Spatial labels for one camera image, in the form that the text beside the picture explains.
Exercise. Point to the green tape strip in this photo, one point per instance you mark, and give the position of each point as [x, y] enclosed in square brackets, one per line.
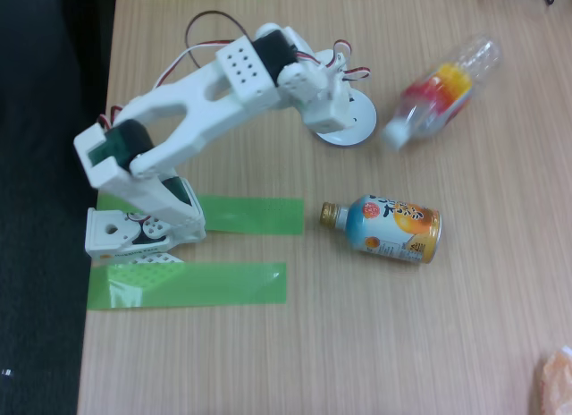
[214, 285]
[254, 216]

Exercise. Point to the orange juice bottle can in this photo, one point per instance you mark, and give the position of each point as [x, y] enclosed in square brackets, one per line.
[393, 229]

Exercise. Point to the clear plastic bottle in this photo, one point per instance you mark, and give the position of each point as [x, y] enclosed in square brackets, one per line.
[438, 93]

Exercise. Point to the white round plate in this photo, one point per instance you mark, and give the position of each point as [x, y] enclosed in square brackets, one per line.
[364, 115]

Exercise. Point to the orange plastic bag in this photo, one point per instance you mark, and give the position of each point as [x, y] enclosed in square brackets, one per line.
[558, 379]

